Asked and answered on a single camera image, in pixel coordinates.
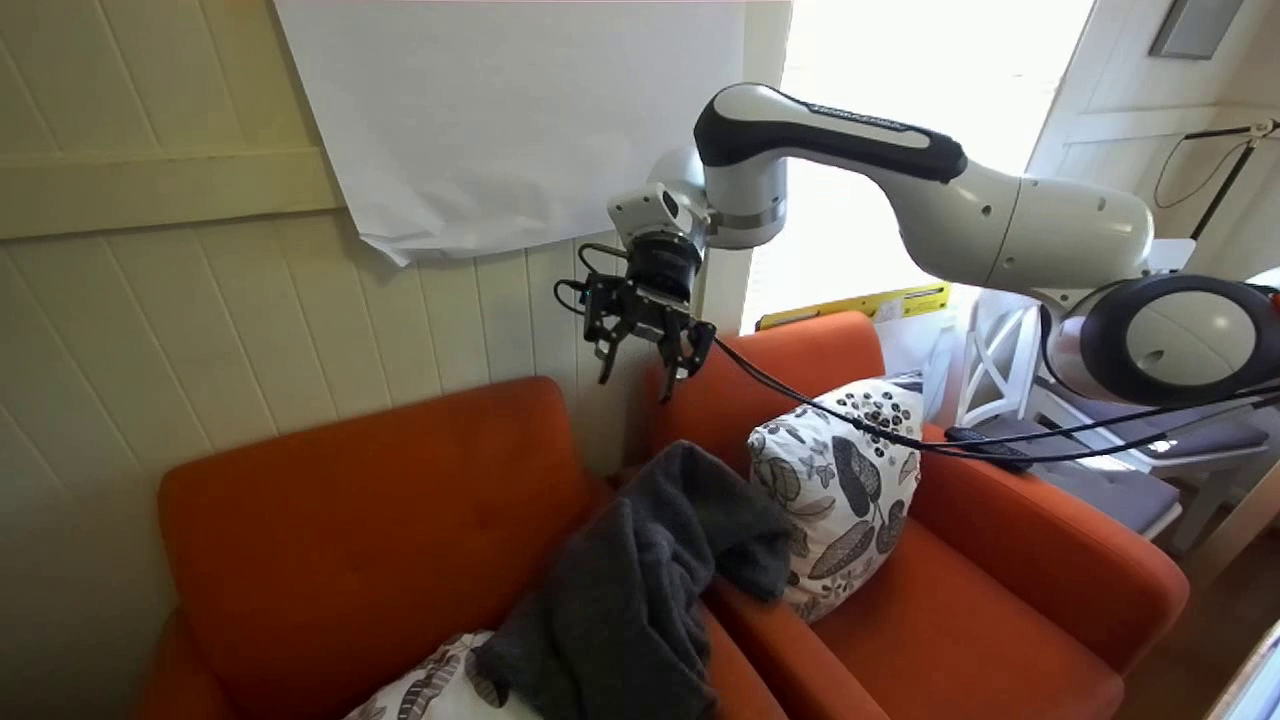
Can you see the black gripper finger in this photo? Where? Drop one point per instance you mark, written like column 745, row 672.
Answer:
column 606, row 350
column 677, row 367

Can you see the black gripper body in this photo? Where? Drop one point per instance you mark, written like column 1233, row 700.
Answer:
column 643, row 304

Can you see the dark grey blanket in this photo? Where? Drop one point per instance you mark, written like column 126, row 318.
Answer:
column 624, row 600

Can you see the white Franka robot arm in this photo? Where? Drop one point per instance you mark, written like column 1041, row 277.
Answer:
column 1013, row 222

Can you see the white leaf print pillow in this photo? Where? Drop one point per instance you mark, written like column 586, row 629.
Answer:
column 833, row 495
column 435, row 686

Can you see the white paper sheet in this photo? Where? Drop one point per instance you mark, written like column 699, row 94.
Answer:
column 521, row 122

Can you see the yellow and white printed box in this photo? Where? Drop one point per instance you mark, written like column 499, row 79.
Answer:
column 922, row 326

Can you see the orange armchair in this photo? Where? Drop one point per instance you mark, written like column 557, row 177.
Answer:
column 984, row 600
column 344, row 533

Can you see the white wooden chair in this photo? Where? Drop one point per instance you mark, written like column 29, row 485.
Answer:
column 999, row 362
column 1202, row 485

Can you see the black remote control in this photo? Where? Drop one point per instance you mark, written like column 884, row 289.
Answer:
column 993, row 433

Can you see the grey seat cushion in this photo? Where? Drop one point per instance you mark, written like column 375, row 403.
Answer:
column 1202, row 438
column 1115, row 495

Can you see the grey picture frame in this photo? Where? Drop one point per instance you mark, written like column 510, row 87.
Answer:
column 1193, row 27

